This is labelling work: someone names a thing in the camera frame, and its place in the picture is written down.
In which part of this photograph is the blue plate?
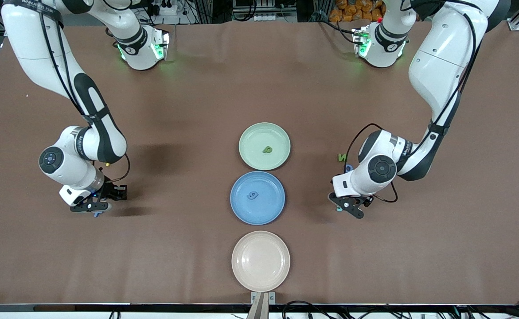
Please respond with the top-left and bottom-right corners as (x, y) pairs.
(230, 171), (286, 226)

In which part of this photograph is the orange bags pile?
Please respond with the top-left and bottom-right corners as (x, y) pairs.
(329, 0), (386, 23)

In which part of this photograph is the black cable loop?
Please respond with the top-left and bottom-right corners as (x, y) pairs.
(282, 301), (331, 319)

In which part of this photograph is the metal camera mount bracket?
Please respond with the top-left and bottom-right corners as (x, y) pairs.
(247, 292), (276, 319)

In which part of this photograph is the green plate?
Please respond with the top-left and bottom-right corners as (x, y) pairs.
(238, 122), (291, 171)

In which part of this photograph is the brown table cover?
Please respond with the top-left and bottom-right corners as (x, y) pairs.
(0, 20), (519, 306)

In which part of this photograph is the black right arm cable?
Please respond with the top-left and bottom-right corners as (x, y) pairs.
(38, 0), (131, 183)

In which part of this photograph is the black cable bundle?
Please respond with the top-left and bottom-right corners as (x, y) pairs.
(357, 298), (519, 319)

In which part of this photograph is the beige plate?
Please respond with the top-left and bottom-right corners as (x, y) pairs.
(231, 230), (291, 293)

